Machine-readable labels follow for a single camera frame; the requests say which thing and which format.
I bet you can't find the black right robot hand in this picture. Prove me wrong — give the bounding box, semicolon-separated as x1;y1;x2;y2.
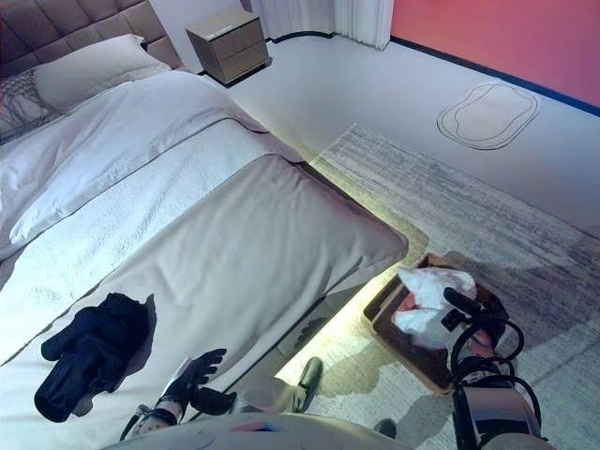
442;285;511;339

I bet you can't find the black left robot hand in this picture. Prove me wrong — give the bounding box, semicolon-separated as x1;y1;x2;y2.
160;347;239;417

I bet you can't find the white garment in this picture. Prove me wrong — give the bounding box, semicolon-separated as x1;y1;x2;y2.
392;265;480;352

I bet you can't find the red garment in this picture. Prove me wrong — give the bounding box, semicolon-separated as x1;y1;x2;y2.
397;289;497;358

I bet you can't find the black garment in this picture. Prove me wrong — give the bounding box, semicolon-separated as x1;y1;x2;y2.
34;292;157;426

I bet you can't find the brown laundry basket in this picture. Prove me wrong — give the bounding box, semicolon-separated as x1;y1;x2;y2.
362;251;510;398

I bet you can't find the grey robot torso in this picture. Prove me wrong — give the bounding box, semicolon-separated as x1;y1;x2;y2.
99;411;391;450

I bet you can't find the grey striped rug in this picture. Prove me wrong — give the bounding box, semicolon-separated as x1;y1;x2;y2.
275;121;600;450

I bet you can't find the robot right leg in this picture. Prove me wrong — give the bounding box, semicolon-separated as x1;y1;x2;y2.
373;417;398;441

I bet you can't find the white oval floor mat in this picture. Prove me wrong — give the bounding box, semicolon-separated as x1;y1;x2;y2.
435;82;541;152

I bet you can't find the white textured blanket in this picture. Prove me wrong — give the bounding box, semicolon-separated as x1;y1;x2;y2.
0;118;302;368

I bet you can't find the white duvet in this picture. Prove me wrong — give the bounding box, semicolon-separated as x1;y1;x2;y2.
0;69;269;264

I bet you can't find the white curtain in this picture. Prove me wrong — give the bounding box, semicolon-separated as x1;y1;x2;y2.
249;0;396;52

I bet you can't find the patterned grey cushion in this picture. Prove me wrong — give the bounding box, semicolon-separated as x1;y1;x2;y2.
0;67;63;145

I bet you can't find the beige pillow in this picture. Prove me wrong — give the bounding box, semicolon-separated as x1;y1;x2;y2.
31;33;173;116

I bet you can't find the brown wooden nightstand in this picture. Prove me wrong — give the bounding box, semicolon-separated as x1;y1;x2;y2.
184;6;274;90

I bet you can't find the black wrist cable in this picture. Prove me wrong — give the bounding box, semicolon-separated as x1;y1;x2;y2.
448;298;546;440

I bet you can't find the brown upholstered bed frame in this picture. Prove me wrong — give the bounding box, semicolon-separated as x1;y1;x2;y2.
0;0;374;379

